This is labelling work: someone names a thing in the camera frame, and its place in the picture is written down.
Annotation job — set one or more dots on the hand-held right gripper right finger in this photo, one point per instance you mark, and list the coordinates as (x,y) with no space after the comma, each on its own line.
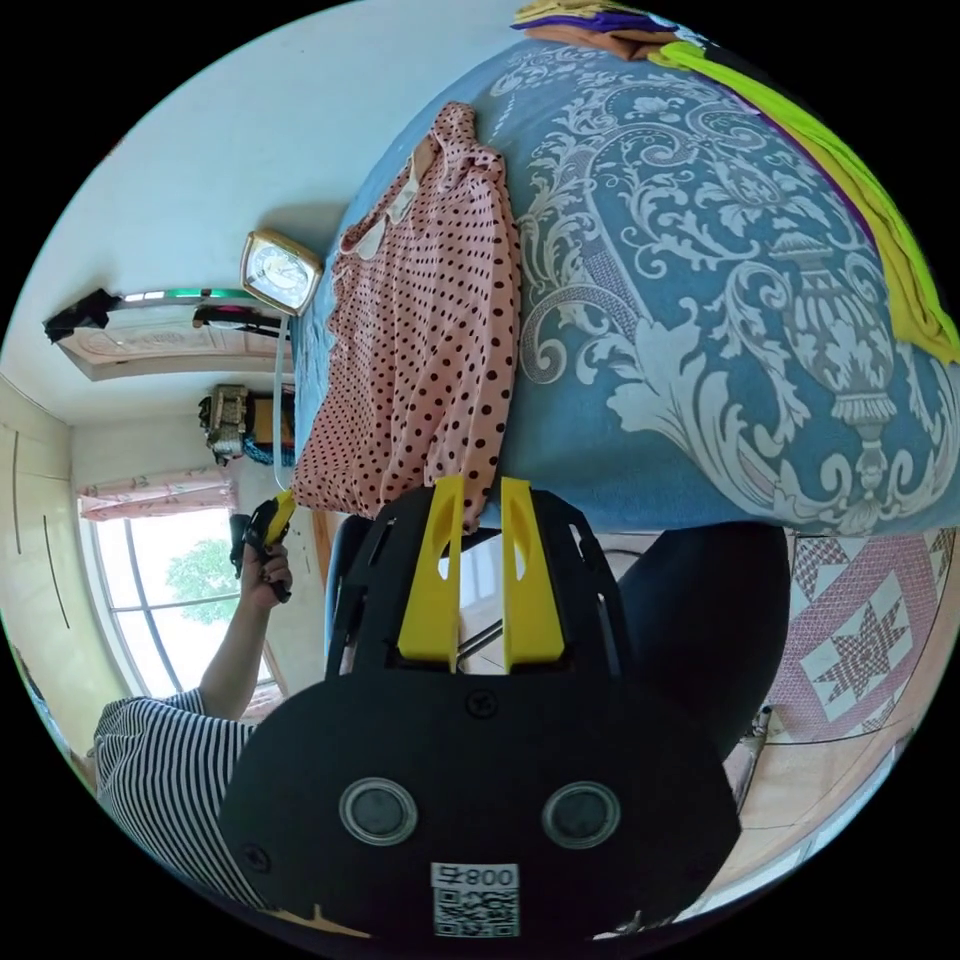
(534,600)

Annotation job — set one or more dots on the gold square clock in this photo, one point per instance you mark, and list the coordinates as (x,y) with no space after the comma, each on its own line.
(279,272)

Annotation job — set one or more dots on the cream cupboard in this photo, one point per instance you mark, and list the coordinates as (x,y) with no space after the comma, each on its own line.
(45,540)

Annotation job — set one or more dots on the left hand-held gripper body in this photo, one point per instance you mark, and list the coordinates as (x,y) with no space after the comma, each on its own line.
(259,536)

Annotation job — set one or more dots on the person's left hand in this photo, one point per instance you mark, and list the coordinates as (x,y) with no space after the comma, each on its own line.
(264,581)

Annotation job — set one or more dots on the wooden door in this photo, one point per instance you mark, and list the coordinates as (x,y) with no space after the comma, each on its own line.
(172,337)

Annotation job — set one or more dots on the pink floral curtain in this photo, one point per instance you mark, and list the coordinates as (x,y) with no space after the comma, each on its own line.
(154,491)

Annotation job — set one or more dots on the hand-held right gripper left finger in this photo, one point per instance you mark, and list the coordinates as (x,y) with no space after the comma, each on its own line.
(430,592)

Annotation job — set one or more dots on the person's left forearm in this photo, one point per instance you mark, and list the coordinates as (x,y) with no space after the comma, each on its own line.
(234,660)

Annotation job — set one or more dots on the pink black polka dot sleeveless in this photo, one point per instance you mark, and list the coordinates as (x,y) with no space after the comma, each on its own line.
(420,360)

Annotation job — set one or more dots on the person's body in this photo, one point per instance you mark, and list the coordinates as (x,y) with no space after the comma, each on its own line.
(172,780)

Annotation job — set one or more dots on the cluttered shelf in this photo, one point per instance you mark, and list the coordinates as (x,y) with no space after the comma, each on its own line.
(236,424)

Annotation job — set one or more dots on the bed with blue patterned quilt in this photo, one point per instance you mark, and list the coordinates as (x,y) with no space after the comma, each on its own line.
(675,315)

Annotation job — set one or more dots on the window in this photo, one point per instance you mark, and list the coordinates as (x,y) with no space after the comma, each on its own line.
(172,600)

